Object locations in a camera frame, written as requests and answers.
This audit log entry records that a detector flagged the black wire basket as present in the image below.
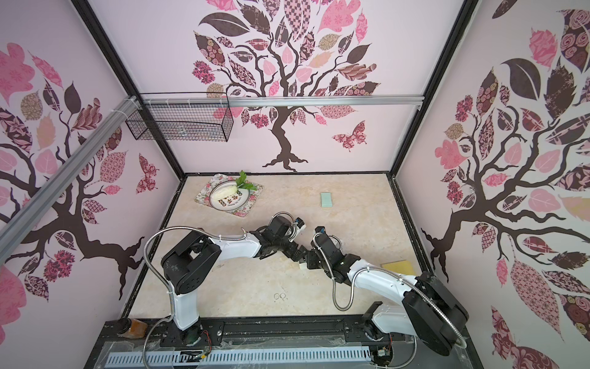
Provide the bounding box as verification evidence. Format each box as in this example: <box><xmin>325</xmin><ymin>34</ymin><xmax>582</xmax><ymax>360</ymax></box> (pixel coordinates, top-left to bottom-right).
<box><xmin>125</xmin><ymin>93</ymin><xmax>234</xmax><ymax>142</ymax></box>

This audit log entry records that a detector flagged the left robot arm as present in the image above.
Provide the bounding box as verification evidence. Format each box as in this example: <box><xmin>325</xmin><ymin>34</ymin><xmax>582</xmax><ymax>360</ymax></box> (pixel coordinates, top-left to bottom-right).
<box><xmin>161</xmin><ymin>212</ymin><xmax>306</xmax><ymax>331</ymax></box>

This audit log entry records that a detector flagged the aluminium rail left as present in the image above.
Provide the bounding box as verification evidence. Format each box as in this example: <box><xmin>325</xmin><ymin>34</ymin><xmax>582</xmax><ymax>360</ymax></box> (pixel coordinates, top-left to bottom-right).
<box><xmin>1</xmin><ymin>96</ymin><xmax>140</xmax><ymax>264</ymax></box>

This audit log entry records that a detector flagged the green leaf sprig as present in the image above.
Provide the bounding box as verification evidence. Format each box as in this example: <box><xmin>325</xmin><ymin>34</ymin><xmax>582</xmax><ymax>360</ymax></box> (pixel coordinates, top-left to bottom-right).
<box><xmin>235</xmin><ymin>171</ymin><xmax>258</xmax><ymax>191</ymax></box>

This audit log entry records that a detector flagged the white cable duct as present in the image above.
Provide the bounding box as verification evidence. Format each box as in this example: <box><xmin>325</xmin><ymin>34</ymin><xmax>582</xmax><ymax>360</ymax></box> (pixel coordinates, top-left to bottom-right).
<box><xmin>98</xmin><ymin>347</ymin><xmax>372</xmax><ymax>368</ymax></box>

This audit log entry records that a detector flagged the floral square tray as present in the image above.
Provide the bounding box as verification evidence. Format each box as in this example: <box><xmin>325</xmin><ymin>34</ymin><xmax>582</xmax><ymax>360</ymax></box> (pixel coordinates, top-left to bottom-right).
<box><xmin>195</xmin><ymin>174</ymin><xmax>264</xmax><ymax>218</ymax></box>

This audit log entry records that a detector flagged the floral round plate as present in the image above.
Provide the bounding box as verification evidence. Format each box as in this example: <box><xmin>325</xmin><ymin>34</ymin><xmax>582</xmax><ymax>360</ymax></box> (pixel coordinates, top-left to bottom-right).
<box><xmin>209</xmin><ymin>181</ymin><xmax>250</xmax><ymax>212</ymax></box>

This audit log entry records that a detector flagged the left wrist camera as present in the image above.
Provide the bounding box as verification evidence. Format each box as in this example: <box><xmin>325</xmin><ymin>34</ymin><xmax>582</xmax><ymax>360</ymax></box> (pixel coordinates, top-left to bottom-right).
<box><xmin>293</xmin><ymin>218</ymin><xmax>306</xmax><ymax>232</ymax></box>

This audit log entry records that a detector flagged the left amber spice jar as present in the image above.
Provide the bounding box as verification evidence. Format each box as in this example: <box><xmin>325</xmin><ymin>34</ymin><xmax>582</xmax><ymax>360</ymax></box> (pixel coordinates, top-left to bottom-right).
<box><xmin>115</xmin><ymin>318</ymin><xmax>148</xmax><ymax>339</ymax></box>

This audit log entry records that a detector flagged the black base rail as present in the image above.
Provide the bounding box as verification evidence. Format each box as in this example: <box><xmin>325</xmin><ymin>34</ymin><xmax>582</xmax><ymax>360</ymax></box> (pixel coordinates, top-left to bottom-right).
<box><xmin>98</xmin><ymin>313</ymin><xmax>462</xmax><ymax>347</ymax></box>

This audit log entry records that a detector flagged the yellow sponge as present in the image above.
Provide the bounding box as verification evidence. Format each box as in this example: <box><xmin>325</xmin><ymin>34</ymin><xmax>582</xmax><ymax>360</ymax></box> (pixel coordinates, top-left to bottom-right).
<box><xmin>381</xmin><ymin>260</ymin><xmax>416</xmax><ymax>275</ymax></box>

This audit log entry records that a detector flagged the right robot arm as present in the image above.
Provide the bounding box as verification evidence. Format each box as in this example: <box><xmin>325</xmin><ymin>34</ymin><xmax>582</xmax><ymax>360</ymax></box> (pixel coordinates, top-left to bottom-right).
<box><xmin>311</xmin><ymin>226</ymin><xmax>469</xmax><ymax>356</ymax></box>

